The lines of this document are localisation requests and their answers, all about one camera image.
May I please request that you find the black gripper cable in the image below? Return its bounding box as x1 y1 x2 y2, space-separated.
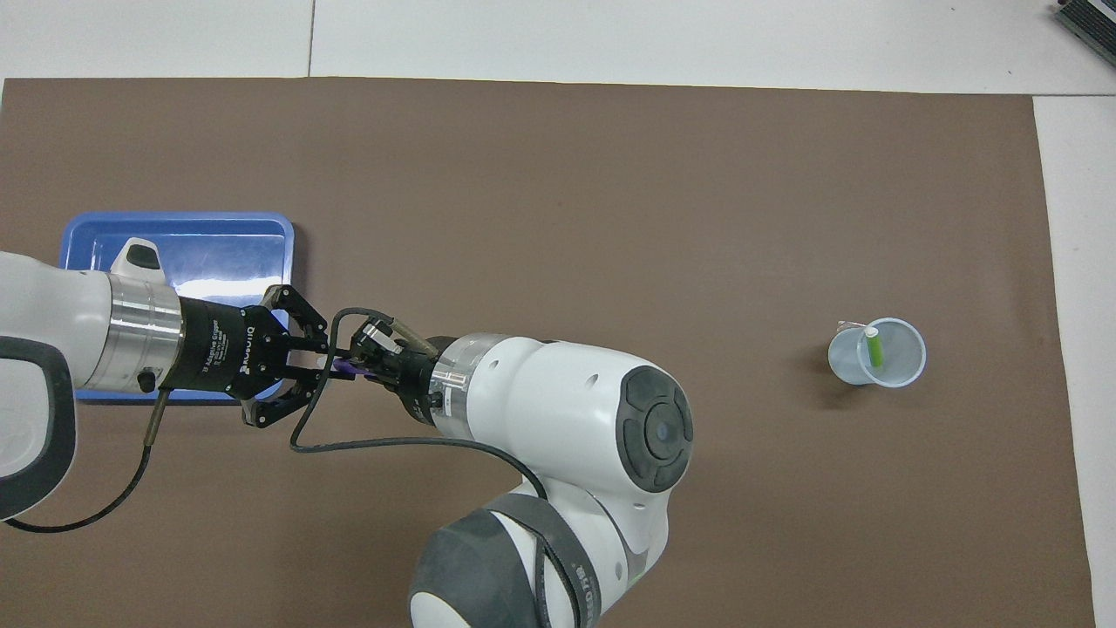
3 387 172 534
289 306 595 628

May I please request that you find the translucent pale blue cup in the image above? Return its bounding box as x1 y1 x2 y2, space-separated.
827 317 928 390

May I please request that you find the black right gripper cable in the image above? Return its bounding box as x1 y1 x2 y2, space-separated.
289 306 595 628

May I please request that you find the brown table mat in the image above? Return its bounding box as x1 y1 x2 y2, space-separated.
0 77 1098 628

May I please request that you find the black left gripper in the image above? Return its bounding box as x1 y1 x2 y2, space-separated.
160 284 337 429

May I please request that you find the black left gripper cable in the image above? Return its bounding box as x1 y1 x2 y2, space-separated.
3 387 172 534

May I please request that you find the blue plastic tray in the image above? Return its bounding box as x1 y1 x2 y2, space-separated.
58 211 296 405

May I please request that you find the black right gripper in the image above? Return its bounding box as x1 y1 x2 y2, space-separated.
350 317 459 427

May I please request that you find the grey ribbed device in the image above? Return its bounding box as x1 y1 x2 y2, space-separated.
1053 0 1116 69

